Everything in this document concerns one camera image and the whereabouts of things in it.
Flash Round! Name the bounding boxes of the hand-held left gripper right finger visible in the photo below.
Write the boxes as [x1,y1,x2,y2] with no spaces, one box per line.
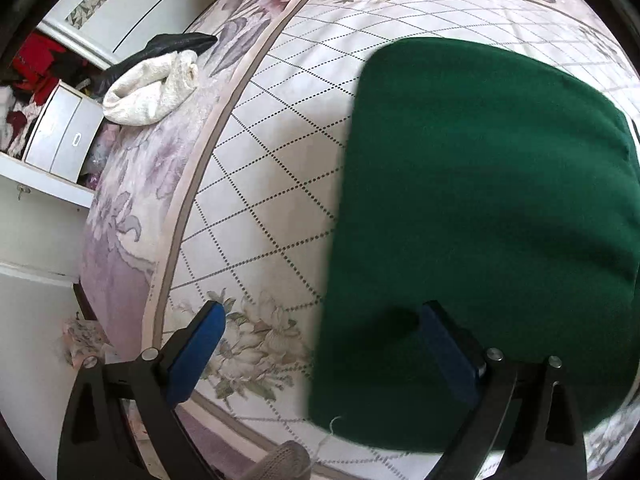
[419,301,588,480]

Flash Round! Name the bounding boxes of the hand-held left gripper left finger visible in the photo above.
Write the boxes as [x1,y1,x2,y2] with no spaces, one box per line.
[56,301,227,480]

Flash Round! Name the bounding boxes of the green varsity jacket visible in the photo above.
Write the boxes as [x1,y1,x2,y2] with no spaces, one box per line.
[306,36,640,453]

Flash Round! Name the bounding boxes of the red clothes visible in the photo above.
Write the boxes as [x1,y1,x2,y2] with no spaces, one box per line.
[10,32,68,103]

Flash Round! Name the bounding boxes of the grey knitted cloth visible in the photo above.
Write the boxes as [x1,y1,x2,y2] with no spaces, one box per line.
[247,440,313,480]

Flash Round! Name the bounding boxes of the floral bed sheet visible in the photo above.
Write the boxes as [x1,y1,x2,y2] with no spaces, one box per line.
[80,0,640,480]

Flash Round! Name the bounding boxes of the white drawer nightstand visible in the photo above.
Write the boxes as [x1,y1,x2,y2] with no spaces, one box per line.
[24,80,106,186]

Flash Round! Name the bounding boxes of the white towel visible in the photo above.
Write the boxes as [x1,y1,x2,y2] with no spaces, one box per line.
[102,50,200,127]

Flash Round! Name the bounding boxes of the black cloth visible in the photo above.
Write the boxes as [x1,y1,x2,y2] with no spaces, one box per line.
[90,32,218,101]

